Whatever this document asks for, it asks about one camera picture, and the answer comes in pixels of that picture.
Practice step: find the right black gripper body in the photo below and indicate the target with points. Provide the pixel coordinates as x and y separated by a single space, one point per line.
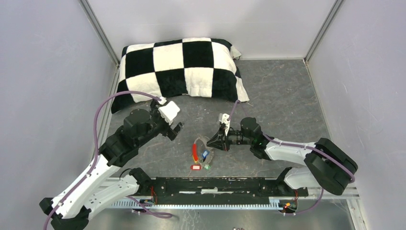
226 140

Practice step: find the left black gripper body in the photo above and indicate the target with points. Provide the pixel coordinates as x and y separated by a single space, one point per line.
163 126

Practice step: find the blue headed key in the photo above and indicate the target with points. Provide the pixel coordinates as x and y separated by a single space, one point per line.
205 154

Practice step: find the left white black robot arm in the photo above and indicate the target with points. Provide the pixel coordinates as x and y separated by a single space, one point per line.
82 201

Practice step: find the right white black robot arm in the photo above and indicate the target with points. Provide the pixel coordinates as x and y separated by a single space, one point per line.
323 163

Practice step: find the black white checkered pillow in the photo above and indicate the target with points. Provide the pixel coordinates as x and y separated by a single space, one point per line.
197 67

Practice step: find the right corner aluminium profile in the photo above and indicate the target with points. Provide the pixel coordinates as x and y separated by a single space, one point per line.
323 30

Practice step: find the corner aluminium profile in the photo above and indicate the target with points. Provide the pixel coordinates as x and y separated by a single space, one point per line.
323 30
99 31

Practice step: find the left corner aluminium profile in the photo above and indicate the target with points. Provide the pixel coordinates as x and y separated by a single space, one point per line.
99 31

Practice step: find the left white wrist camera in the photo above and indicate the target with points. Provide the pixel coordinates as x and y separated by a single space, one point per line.
168 110

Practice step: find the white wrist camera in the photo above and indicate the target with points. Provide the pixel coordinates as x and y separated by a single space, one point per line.
168 110
224 119

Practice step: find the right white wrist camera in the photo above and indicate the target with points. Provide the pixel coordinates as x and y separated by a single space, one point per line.
224 119

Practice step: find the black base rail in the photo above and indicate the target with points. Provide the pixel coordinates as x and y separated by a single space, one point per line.
217 190

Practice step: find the white toothed cable duct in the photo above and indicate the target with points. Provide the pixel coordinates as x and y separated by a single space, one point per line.
272 204

